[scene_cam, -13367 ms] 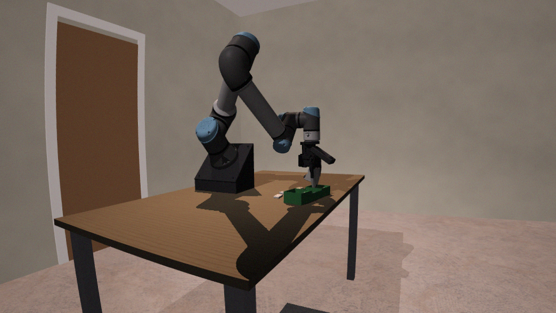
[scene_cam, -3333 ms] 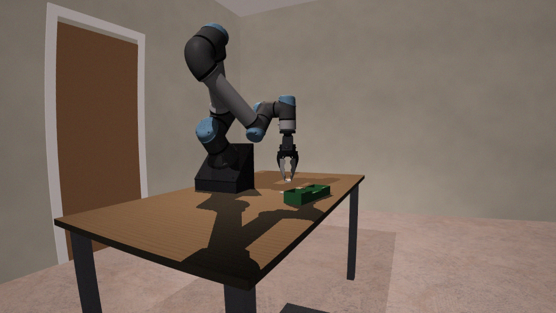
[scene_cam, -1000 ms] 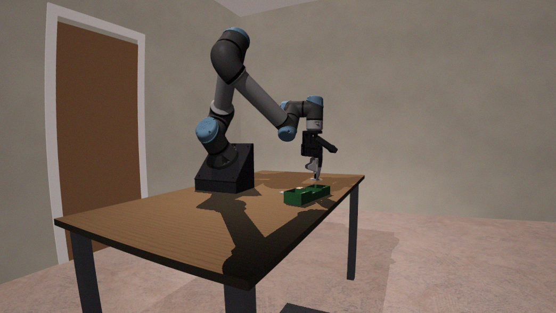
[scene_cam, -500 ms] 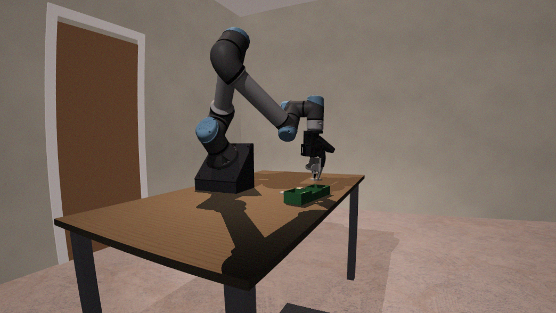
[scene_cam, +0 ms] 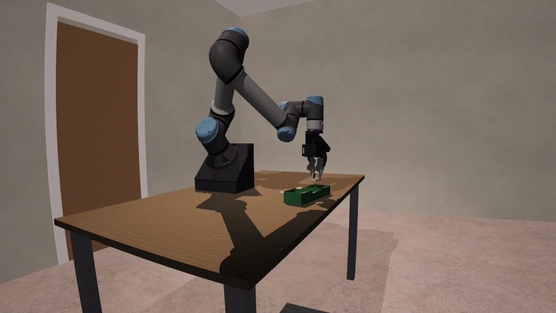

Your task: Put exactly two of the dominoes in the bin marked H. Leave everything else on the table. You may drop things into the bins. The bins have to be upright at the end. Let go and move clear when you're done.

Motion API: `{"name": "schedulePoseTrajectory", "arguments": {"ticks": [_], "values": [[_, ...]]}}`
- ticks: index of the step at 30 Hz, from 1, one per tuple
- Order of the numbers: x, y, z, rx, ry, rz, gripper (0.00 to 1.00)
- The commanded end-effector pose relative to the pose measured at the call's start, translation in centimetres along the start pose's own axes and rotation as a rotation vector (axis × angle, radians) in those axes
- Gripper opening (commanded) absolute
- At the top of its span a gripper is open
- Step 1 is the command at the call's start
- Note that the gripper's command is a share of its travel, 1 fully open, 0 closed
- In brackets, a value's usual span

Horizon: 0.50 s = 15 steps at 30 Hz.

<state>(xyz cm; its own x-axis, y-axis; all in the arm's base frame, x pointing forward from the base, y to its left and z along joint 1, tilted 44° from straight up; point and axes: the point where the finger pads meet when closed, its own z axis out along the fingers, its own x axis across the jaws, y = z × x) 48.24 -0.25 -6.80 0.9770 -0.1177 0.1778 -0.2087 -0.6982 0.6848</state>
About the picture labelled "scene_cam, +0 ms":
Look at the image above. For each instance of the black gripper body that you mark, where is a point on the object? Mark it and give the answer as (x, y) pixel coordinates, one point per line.
(312, 147)

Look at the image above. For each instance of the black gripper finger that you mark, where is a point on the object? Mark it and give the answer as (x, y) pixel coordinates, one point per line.
(321, 162)
(311, 166)

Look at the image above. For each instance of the green three-compartment bin rack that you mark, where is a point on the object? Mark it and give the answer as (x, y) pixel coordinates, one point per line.
(308, 194)

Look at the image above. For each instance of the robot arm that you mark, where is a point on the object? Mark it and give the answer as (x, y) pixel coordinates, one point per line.
(224, 58)

